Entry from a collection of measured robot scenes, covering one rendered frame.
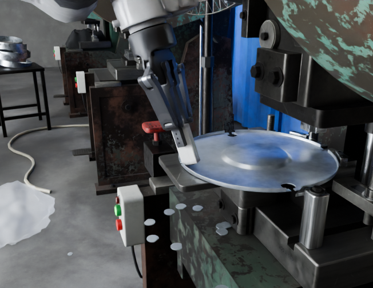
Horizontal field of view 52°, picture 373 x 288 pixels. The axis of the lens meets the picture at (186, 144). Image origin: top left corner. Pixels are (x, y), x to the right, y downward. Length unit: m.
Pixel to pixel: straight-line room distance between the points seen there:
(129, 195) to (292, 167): 0.40
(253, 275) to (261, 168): 0.17
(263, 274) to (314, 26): 0.44
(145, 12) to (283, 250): 0.43
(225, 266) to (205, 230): 0.11
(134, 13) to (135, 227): 0.52
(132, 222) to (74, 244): 0.99
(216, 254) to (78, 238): 1.32
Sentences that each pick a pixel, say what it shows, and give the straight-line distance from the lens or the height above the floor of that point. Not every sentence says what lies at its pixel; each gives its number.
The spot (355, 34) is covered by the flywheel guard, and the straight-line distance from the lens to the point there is 0.28.
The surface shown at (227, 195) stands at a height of 0.70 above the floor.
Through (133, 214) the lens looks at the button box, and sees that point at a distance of 0.92.
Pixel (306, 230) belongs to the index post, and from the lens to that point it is 0.61.
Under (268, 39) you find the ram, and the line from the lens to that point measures 0.73.
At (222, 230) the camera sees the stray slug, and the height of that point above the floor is 0.65.
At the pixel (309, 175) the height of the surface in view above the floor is 0.78.
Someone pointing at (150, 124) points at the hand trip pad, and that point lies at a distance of 0.98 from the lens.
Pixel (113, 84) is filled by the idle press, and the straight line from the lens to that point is 2.16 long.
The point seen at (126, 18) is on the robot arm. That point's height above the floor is 1.03.
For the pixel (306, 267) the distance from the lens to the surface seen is 0.62.
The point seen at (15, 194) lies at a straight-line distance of 2.03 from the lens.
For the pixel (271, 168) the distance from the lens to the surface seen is 0.68.
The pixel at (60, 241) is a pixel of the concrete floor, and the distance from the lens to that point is 1.95.
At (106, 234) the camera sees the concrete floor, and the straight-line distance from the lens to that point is 1.94.
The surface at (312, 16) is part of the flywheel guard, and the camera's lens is 0.30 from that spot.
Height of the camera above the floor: 1.05
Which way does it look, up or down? 20 degrees down
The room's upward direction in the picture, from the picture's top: straight up
